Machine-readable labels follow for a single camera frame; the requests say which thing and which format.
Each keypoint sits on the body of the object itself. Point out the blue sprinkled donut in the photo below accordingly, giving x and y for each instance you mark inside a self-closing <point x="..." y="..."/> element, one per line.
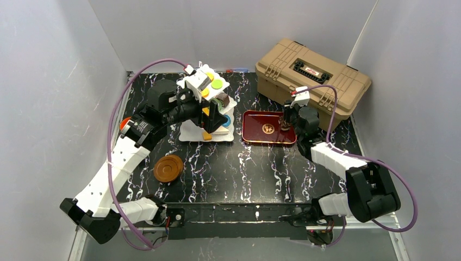
<point x="228" y="121"/>

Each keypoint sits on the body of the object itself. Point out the red dessert tray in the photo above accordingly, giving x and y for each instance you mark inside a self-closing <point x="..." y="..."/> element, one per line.
<point x="263" y="127"/>

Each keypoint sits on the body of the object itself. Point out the orange plastic cup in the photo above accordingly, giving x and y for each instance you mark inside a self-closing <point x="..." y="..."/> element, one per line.
<point x="123" y="123"/>

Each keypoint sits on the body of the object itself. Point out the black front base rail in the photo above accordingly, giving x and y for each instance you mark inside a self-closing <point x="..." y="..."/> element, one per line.
<point x="232" y="220"/>

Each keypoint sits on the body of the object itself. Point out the red blue screwdriver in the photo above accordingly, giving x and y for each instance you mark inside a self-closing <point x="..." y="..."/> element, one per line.
<point x="237" y="70"/>

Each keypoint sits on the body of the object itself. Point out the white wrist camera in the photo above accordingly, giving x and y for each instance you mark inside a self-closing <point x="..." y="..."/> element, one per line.
<point x="300" y="96"/>
<point x="197" y="80"/>

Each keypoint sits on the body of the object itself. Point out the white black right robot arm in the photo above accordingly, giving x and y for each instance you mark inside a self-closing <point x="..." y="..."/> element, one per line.
<point x="370" y="191"/>

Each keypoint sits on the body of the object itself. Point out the green round macaron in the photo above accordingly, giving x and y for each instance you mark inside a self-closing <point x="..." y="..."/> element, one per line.
<point x="217" y="84"/>

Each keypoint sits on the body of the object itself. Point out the white triangle cake slice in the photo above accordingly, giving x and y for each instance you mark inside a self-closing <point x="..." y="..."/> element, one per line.
<point x="221" y="131"/>

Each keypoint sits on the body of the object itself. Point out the brown round wooden lid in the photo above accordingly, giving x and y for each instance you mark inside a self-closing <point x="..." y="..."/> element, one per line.
<point x="168" y="168"/>

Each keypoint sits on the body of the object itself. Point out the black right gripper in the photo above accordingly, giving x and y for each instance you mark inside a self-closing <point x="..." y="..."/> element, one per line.
<point x="286" y="117"/>

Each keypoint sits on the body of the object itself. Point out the chocolate sprinkled donut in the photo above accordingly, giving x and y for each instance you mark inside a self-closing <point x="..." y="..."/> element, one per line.
<point x="285" y="126"/>

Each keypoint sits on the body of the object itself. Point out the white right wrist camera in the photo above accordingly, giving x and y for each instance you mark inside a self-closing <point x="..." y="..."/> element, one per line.
<point x="300" y="96"/>

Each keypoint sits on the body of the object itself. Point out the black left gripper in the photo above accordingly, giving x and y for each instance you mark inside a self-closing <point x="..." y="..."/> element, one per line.
<point x="201" y="112"/>

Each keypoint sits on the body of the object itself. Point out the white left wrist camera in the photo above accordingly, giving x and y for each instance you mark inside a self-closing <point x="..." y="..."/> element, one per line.
<point x="197" y="80"/>

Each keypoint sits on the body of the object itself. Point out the chocolate swirl roll cake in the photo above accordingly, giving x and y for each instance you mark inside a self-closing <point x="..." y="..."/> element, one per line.
<point x="224" y="99"/>

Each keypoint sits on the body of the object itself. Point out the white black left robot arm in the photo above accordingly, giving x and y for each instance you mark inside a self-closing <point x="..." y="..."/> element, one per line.
<point x="96" y="209"/>

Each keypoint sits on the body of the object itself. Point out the tan plastic toolbox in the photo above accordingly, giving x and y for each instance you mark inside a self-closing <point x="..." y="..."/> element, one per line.
<point x="290" y="64"/>

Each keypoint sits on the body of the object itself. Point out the white three-tier cake stand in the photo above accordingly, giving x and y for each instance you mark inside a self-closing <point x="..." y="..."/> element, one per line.
<point x="189" y="132"/>

